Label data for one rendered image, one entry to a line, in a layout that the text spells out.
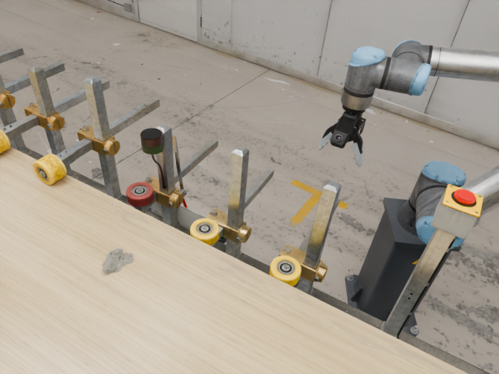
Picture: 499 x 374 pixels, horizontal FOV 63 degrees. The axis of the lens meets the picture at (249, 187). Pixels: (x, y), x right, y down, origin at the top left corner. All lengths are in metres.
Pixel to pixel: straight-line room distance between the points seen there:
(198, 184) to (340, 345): 1.86
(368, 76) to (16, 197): 1.06
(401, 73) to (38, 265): 1.06
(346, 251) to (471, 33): 1.90
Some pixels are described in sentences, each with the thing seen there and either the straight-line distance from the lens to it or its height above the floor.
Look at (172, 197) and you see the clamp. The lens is 1.30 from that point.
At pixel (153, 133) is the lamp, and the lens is 1.15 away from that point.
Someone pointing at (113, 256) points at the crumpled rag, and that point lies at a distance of 1.08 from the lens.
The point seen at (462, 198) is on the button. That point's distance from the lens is 0.90.
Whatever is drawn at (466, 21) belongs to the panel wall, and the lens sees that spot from 3.49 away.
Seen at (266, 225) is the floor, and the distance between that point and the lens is 2.43.
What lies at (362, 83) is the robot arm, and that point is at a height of 1.23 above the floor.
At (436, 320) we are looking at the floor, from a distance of 2.31.
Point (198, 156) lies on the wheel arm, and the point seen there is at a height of 0.86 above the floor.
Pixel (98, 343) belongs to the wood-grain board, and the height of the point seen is 0.90.
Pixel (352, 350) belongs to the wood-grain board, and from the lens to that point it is 0.99.
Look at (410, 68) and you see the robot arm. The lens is 1.24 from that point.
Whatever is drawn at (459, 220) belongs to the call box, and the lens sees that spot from 0.91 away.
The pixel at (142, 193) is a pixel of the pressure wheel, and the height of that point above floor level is 0.91.
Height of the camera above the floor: 1.74
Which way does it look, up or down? 41 degrees down
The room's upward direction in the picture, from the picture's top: 5 degrees clockwise
